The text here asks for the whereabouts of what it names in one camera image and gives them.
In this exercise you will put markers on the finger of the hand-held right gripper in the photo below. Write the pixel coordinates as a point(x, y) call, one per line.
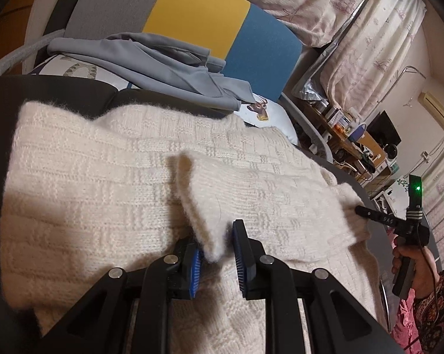
point(377, 215)

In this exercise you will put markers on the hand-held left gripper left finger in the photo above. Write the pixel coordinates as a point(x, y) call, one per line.
point(194, 273)

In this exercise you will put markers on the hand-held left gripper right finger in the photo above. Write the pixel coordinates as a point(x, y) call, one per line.
point(242, 258)

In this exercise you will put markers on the cream knit sweater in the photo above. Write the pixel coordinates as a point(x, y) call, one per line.
point(96, 177)

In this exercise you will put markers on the person's right forearm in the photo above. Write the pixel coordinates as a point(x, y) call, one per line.
point(436, 313)

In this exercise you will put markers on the person's right hand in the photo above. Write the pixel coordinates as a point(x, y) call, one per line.
point(425, 269)

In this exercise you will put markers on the white storage rack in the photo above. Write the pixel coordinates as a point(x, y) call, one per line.
point(391, 191)

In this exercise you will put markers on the small white fan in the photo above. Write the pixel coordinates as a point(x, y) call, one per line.
point(391, 151)

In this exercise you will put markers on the light wooden desk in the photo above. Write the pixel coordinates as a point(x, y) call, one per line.
point(375, 151)

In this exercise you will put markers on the blue round object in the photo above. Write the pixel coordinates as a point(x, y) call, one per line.
point(358, 132)

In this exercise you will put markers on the black monitor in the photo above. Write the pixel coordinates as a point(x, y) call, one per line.
point(384, 127)

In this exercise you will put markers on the white air conditioner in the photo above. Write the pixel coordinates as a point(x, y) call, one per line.
point(438, 110)

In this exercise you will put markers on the dark wooden desk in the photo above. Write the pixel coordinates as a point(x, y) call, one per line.
point(318, 129)

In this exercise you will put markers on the person's pink clothing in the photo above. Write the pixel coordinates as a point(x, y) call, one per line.
point(402, 328)

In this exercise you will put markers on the silver foil sheet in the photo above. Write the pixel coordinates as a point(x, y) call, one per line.
point(310, 90)

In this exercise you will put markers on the white printed cushion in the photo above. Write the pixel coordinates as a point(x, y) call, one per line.
point(273, 118)

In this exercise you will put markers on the pale printed curtain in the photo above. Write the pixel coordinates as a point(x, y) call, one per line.
point(377, 44)

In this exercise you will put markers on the grey garment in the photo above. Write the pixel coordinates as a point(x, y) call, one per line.
point(152, 70)

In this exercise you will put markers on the pink floral quilt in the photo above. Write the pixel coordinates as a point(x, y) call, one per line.
point(299, 3)

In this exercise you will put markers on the grey yellow blue office chair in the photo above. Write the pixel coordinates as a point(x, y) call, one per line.
point(196, 14)

